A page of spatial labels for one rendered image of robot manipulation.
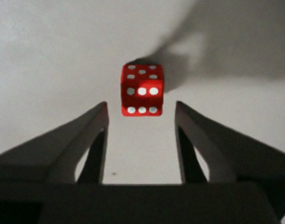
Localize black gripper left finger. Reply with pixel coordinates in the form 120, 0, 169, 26
0, 101, 109, 184

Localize red die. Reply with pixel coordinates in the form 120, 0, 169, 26
121, 64, 164, 117

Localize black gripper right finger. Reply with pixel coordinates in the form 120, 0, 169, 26
174, 101, 285, 222

